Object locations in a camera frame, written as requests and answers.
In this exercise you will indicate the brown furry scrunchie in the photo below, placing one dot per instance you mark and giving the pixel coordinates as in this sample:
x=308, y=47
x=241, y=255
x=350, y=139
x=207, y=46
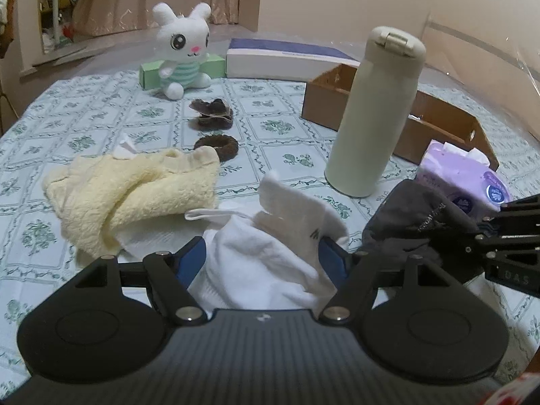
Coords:
x=230, y=147

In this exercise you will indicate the plastic-wrapped headboard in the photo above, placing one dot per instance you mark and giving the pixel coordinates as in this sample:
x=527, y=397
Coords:
x=485, y=50

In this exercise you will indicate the cream thermos bottle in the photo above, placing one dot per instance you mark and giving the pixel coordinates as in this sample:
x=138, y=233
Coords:
x=371, y=126

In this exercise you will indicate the yellow towel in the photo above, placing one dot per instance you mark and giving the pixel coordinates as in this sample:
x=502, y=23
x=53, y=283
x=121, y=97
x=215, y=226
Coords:
x=126, y=190

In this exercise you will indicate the red and white sleeve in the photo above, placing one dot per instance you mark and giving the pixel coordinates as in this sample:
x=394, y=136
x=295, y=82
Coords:
x=523, y=390

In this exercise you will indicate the blue and white box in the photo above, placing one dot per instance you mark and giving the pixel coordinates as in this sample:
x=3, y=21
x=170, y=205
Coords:
x=274, y=63

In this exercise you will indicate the white bunny plush toy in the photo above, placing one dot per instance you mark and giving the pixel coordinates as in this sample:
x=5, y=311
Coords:
x=181, y=42

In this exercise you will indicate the white paper napkin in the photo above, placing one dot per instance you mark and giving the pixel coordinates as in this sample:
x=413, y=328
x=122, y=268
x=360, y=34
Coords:
x=143, y=238

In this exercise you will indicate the small white crumpled tissue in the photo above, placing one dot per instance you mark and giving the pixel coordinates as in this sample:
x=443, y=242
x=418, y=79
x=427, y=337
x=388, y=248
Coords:
x=124, y=149

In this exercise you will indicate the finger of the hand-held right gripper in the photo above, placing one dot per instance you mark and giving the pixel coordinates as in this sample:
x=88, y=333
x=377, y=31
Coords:
x=523, y=209
x=464, y=244

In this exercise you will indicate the dark brown scrunchie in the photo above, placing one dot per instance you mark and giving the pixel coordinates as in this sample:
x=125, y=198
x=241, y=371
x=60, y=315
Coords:
x=211, y=124

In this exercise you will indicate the white sock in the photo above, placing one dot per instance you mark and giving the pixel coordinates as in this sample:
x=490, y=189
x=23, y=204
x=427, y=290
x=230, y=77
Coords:
x=253, y=261

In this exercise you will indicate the purple tissue pack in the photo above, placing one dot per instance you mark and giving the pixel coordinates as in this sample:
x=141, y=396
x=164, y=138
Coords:
x=464, y=177

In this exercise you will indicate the dark grey sock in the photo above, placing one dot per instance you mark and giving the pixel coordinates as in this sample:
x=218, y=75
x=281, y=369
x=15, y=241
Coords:
x=413, y=215

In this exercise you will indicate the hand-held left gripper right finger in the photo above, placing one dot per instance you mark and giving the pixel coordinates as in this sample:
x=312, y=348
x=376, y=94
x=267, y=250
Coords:
x=333, y=261

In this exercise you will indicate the brown cardboard box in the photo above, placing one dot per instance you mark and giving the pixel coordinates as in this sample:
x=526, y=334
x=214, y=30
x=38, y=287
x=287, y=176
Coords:
x=443, y=126

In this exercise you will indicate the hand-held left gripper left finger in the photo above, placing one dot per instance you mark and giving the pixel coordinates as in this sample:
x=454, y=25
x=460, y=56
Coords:
x=190, y=261

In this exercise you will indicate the floral tablecloth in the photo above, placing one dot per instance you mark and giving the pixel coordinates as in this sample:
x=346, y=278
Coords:
x=63, y=135

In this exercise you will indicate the light green box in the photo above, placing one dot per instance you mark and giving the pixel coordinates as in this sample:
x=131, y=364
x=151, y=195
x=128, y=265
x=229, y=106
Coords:
x=149, y=74

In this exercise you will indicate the purple velvet scrunchie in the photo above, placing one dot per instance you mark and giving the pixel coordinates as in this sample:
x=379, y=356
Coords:
x=215, y=107

